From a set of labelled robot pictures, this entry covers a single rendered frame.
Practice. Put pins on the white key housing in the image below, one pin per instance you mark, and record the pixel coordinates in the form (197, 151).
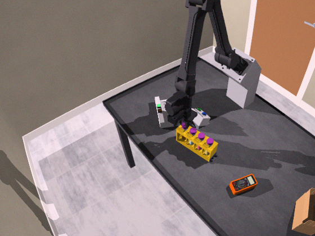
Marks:
(201, 120)

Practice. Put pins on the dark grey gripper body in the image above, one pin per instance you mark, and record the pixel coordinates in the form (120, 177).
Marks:
(193, 115)

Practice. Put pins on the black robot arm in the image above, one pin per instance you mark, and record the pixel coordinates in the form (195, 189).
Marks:
(185, 79)

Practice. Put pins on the orange digital multimeter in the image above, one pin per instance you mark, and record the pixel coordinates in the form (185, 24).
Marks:
(242, 184)

